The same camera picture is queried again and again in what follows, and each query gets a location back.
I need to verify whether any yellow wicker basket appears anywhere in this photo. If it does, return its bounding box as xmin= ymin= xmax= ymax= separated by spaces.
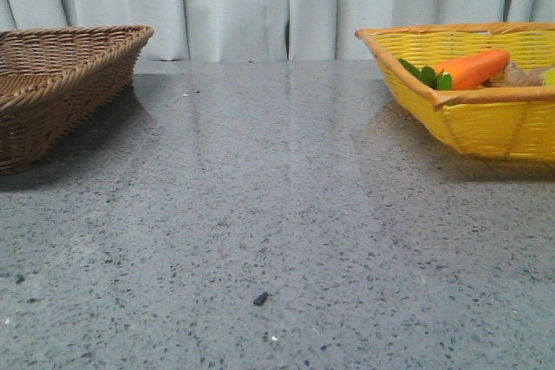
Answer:
xmin=356 ymin=22 xmax=554 ymax=161

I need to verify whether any orange toy carrot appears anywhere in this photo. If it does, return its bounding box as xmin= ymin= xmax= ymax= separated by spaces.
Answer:
xmin=398 ymin=49 xmax=510 ymax=91

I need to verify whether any brown wicker basket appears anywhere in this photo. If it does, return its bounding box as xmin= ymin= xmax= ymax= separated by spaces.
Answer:
xmin=1 ymin=25 xmax=154 ymax=174

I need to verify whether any beige ginger root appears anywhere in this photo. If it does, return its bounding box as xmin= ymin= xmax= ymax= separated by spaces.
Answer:
xmin=484 ymin=62 xmax=547 ymax=88

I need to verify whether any small black debris piece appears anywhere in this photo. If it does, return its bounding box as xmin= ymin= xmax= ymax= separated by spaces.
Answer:
xmin=252 ymin=291 xmax=271 ymax=306

